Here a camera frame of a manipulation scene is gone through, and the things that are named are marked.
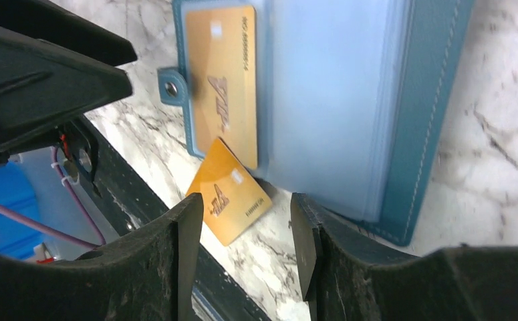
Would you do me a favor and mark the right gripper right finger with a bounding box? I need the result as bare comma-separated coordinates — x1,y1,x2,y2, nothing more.
291,193,518,320

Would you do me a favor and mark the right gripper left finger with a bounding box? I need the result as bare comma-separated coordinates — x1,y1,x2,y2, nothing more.
0,193,203,320

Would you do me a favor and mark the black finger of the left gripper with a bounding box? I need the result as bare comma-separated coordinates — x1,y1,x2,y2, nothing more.
0,1,137,165

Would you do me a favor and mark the gold credit card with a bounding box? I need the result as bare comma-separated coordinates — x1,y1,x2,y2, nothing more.
184,5,258,169
186,138,273,246

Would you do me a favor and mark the blue card holder wallet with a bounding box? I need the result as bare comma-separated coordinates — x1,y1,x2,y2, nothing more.
158,1,474,246

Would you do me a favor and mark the blue plastic storage bin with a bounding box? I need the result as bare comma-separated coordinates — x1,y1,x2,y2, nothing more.
0,161,47,262

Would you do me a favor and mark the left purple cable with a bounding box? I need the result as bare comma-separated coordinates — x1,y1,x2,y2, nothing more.
0,146,109,251

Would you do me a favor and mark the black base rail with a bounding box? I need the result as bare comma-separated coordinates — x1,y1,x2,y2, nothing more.
62,117,267,320

